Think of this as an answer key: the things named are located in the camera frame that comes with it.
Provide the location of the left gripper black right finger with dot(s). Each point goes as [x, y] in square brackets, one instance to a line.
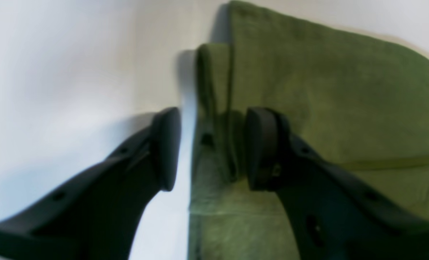
[333, 214]

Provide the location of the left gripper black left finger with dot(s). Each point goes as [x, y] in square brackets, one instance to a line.
[95, 214]

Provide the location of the olive green T-shirt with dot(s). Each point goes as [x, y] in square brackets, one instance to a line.
[361, 102]

